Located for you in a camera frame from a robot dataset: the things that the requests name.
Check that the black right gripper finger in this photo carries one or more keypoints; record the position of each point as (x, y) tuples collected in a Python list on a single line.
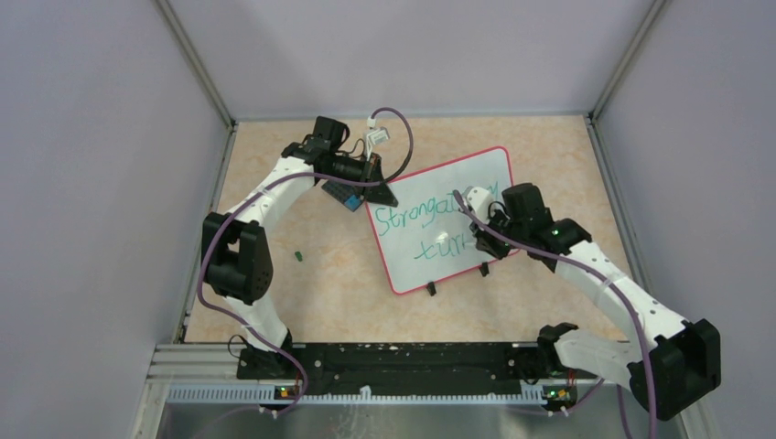
[(481, 235), (495, 249)]

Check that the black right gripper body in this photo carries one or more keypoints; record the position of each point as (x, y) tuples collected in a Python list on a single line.
[(502, 224)]

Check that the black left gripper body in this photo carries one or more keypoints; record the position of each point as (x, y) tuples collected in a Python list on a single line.
[(371, 167)]

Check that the pink framed whiteboard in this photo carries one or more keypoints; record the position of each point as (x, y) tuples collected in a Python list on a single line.
[(425, 239)]

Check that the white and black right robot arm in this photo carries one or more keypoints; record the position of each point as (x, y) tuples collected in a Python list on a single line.
[(666, 361)]

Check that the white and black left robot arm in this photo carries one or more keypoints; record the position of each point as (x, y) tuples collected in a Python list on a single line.
[(236, 261)]

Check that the light blue toy brick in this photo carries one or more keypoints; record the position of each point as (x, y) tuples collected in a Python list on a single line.
[(352, 203)]

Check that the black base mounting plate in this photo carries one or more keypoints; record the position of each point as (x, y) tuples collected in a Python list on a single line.
[(405, 369)]

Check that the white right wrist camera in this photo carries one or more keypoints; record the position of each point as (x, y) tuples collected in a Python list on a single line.
[(478, 200)]

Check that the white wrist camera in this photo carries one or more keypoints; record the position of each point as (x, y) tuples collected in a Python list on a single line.
[(478, 200), (373, 136)]

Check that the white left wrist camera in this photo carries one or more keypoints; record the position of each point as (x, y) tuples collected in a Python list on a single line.
[(373, 136)]

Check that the aluminium frame rail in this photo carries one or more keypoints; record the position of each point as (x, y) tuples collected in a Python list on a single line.
[(192, 362)]

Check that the white slotted cable duct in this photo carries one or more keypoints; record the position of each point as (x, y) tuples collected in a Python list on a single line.
[(262, 394)]

